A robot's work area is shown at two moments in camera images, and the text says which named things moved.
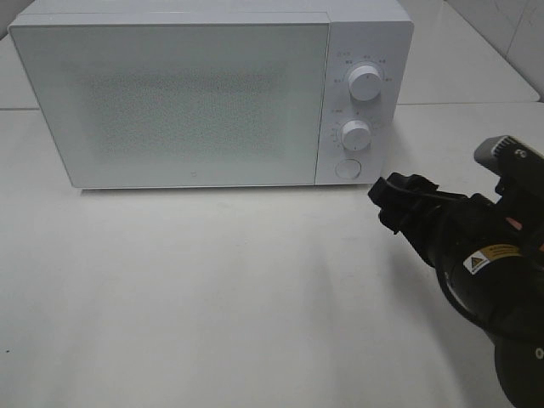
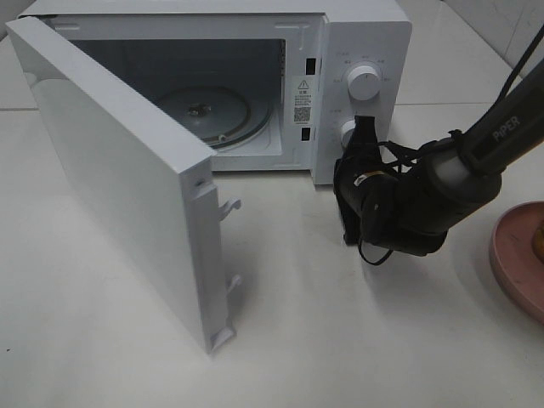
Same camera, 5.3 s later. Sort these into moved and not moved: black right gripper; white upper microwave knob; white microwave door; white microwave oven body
Moved: black right gripper; white microwave door
Not moved: white microwave oven body; white upper microwave knob
